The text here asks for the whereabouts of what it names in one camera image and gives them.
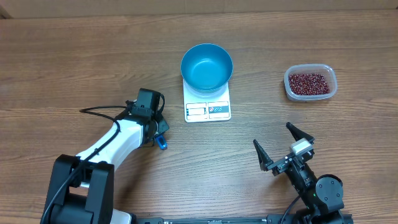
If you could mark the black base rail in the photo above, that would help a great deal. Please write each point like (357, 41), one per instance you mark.
(270, 219)

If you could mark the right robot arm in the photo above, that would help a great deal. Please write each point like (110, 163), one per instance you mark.
(320, 199)

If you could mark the red measuring scoop blue handle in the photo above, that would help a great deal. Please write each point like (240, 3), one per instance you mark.
(161, 141)

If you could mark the clear plastic food container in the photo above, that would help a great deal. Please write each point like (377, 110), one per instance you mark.
(317, 68)

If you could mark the red adzuki beans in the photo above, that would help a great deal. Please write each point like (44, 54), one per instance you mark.
(308, 84)

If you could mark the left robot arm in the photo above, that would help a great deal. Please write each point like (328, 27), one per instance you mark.
(81, 188)

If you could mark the white digital kitchen scale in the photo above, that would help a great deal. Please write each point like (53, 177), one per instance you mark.
(206, 107)

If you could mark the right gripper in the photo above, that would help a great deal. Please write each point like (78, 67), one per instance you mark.
(267, 163)

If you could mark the blue bowl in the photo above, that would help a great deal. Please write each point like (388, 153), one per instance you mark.
(206, 67)

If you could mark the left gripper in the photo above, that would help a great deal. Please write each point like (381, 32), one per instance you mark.
(163, 124)

